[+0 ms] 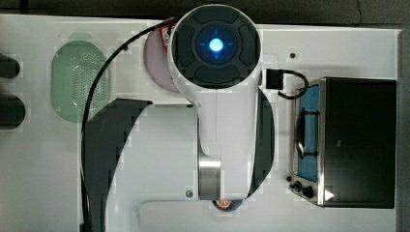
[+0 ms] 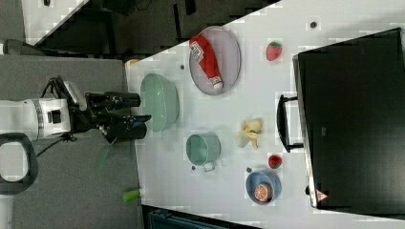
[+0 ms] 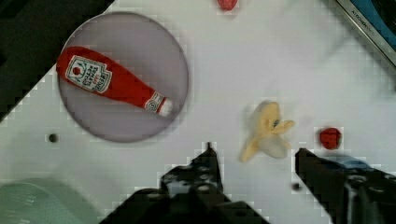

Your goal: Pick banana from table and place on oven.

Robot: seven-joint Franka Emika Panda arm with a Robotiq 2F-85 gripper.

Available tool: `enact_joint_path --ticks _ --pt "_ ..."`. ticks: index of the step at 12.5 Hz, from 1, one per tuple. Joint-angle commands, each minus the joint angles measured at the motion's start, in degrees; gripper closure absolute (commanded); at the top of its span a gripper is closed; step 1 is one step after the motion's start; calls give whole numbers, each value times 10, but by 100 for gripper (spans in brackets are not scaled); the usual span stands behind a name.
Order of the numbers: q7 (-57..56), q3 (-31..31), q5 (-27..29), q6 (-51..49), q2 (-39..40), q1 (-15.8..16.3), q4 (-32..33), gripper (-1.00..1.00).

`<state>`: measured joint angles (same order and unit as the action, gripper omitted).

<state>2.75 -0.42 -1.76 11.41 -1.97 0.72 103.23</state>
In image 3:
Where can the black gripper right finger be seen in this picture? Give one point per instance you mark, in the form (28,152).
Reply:
(348,196)

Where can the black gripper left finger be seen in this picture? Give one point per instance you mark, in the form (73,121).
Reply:
(188,194)

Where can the plush peeled banana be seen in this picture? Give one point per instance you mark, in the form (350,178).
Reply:
(267,135)

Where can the blue cup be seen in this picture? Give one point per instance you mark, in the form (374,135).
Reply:
(351,163)

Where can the small red raspberry toy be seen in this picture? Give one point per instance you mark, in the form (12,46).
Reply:
(330,138)

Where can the green colander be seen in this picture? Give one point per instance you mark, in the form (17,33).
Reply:
(44,201)

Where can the grey round plate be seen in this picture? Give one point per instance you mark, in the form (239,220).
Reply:
(150,52)

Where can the plush red ketchup bottle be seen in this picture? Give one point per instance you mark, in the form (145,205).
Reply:
(96,73)

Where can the red strawberry toy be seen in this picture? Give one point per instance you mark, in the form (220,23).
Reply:
(227,5)

